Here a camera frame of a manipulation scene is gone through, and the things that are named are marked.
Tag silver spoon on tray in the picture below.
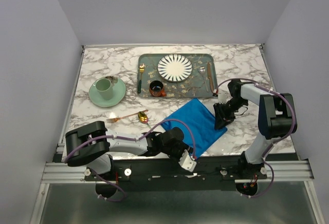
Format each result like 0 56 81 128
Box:
198 66 209 92

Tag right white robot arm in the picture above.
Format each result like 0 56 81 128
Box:
213 78 297 179

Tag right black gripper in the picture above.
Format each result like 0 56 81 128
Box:
213 98 248 130

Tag green cup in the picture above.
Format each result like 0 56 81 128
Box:
95 78 113 100

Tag white blue striped plate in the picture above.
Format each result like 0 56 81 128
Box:
157 54 193 83

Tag blue cloth napkin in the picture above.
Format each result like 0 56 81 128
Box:
161 99 227 158

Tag orange black mug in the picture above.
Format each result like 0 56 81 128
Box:
149 80 167 97

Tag iridescent gold spoon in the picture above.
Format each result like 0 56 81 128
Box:
138 111 151 129

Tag green floral serving tray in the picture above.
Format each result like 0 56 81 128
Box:
137 53 217 98

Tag gold fork green handle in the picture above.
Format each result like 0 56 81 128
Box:
137 64 145 94

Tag green saucer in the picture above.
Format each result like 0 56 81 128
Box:
88 76 126 108

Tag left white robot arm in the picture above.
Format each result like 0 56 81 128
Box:
64 121 196 180

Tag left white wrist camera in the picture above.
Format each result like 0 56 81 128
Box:
178 150 197 172

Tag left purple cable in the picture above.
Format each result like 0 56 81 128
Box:
63 118 197 202

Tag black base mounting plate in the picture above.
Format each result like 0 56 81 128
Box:
101 156 267 192

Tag copper fork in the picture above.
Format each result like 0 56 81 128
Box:
106 111 140 123

